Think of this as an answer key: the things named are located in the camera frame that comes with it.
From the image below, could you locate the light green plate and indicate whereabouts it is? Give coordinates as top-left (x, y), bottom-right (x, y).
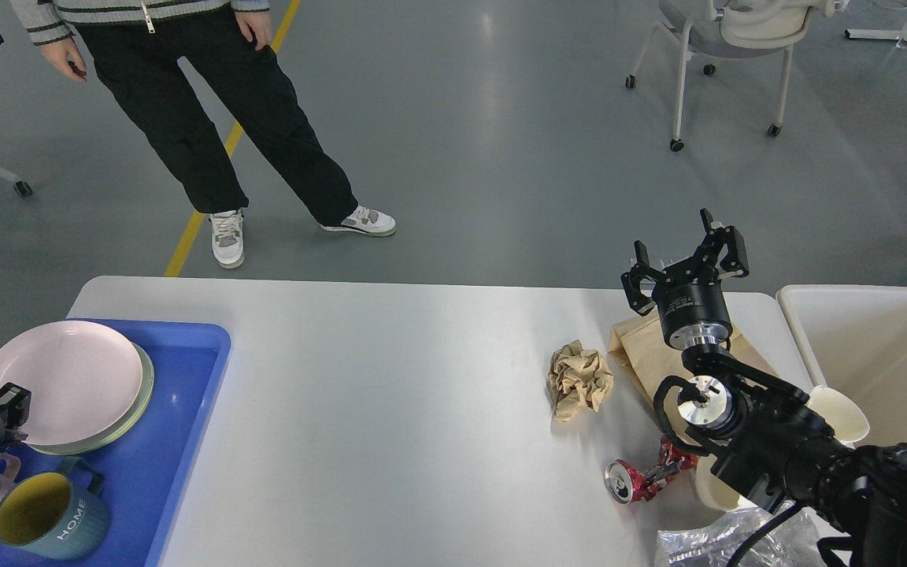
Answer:
top-left (25, 343), bottom-right (154, 456)

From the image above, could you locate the brown paper bag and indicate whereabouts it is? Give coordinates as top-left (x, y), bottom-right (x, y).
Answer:
top-left (608, 317), bottom-right (779, 410)

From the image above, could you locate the white paper cup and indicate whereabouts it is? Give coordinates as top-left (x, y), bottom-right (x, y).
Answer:
top-left (692, 455), bottom-right (757, 512)
top-left (806, 385), bottom-right (871, 444)

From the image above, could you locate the person in black trousers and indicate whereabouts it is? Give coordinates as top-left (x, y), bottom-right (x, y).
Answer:
top-left (9, 0), bottom-right (397, 269)

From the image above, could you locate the blue plastic tray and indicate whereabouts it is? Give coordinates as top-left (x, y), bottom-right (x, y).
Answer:
top-left (0, 318), bottom-right (231, 567)

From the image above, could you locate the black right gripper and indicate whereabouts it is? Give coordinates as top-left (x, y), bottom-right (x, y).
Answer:
top-left (620, 209), bottom-right (749, 350)

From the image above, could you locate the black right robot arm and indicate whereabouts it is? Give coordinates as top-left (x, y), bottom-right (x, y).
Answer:
top-left (620, 209), bottom-right (907, 566)

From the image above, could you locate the crumpled brown paper ball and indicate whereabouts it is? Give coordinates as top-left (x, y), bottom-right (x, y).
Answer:
top-left (546, 340), bottom-right (615, 422)

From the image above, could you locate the clear plastic bag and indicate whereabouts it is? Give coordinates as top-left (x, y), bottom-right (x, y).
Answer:
top-left (653, 507), bottom-right (824, 566)

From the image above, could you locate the teal HOME mug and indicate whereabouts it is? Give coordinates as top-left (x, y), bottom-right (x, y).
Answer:
top-left (0, 457), bottom-right (112, 561)

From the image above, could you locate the cream plastic bin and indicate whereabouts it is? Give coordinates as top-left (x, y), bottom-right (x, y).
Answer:
top-left (776, 286), bottom-right (907, 446)

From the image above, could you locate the white chair grey seat right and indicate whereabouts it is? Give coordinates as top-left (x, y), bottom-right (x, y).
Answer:
top-left (625, 1), bottom-right (847, 152)

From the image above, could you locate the crushed red soda can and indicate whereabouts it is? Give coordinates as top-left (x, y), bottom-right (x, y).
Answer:
top-left (604, 435), bottom-right (698, 505)

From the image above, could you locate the pink plate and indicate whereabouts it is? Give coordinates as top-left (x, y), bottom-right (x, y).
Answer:
top-left (0, 321), bottom-right (142, 445)

